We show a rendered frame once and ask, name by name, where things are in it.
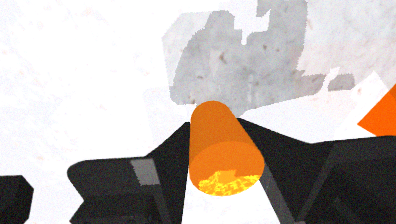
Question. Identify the orange knob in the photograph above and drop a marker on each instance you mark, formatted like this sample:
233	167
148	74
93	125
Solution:
223	159

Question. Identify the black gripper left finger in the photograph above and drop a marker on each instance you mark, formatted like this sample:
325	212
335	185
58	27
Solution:
162	172

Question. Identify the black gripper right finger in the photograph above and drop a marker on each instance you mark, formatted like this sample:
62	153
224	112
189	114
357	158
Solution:
295	170

